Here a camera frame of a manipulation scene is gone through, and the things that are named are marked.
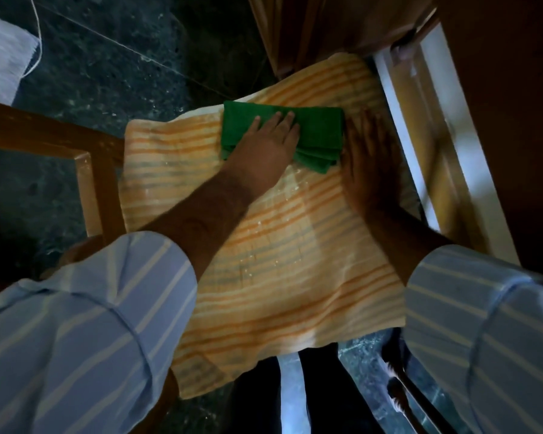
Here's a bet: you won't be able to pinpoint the person's right hand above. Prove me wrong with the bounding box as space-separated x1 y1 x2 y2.
342 108 406 218

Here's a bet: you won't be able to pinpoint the person's left hand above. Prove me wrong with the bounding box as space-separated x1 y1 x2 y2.
224 111 302 195

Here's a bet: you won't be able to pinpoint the green cloth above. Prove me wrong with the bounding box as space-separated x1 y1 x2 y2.
220 100 346 174

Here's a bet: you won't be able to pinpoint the person's right forearm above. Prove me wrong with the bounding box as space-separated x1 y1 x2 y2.
361 205 456 288

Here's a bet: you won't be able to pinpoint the person's left forearm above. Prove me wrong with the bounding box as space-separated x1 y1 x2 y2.
139 169 259 281

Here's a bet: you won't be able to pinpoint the brown curtain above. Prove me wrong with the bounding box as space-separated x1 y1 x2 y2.
246 0 437 80

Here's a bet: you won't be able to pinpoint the brown wooden door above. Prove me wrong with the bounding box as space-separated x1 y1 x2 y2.
433 0 543 285

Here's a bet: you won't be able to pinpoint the orange striped towel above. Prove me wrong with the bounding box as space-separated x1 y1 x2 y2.
118 52 422 400

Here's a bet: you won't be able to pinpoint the wooden chair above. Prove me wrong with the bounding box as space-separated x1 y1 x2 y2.
0 98 128 249

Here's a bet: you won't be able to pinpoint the white cloth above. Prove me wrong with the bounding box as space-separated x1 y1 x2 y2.
0 11 42 107

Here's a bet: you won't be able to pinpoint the dark trousers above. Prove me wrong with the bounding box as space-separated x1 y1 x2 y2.
226 342 386 434

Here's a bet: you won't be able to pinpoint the light blue striped shirt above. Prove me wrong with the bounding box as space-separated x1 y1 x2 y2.
0 231 543 434

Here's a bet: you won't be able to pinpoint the white door frame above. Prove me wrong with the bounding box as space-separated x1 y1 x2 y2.
373 21 521 267

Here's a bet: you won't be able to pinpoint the white cord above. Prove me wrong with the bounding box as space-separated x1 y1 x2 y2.
22 0 43 78

